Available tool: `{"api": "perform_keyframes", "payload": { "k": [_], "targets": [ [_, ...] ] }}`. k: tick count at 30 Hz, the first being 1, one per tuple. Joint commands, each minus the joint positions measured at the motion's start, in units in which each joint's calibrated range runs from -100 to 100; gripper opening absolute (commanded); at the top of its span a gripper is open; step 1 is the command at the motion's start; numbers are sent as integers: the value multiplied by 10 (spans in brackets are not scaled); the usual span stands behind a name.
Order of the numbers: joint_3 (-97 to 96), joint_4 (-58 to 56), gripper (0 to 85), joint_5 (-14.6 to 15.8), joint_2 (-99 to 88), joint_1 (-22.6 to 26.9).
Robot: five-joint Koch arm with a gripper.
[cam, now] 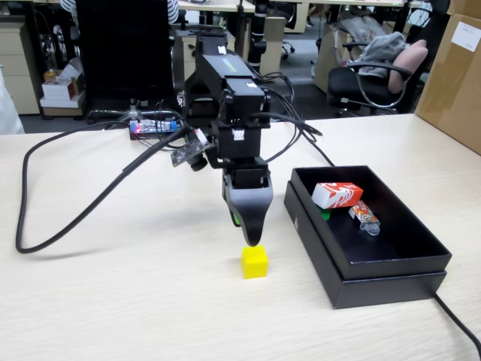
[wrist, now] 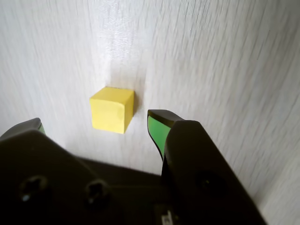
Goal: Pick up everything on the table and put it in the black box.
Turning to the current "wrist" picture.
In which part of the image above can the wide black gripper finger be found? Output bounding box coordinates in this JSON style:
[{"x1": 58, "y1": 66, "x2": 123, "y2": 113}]
[{"x1": 0, "y1": 118, "x2": 113, "y2": 225}]

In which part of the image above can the green-padded black gripper finger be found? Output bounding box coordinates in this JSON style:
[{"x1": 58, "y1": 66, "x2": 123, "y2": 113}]
[{"x1": 147, "y1": 109, "x2": 268, "y2": 225}]

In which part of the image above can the yellow cube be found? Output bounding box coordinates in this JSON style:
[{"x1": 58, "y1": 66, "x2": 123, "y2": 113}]
[{"x1": 89, "y1": 86, "x2": 135, "y2": 135}]

